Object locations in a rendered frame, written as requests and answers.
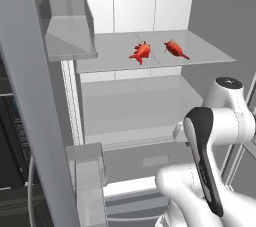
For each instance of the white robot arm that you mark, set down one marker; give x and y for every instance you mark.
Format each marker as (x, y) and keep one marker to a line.
(186, 187)

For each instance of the pale grey fridge shelf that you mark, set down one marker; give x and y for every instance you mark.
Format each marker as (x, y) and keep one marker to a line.
(133, 111)

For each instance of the grey glass fridge shelf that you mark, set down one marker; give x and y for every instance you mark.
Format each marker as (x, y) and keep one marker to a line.
(110, 54)

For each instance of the grey fridge crisper drawer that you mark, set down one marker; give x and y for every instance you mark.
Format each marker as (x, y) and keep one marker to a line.
(133, 164)

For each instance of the grey open fridge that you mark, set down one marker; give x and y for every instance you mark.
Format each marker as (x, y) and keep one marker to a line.
(213, 11)

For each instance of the wide grey door bin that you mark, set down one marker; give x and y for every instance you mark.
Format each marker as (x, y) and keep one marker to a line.
(66, 37)

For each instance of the narrow grey door bin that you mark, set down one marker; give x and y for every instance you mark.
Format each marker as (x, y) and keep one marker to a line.
(87, 184)

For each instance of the grey freezer drawer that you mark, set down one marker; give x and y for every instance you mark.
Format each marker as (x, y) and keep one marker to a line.
(133, 204)

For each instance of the dark built-in oven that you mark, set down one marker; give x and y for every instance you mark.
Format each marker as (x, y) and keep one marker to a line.
(11, 157)

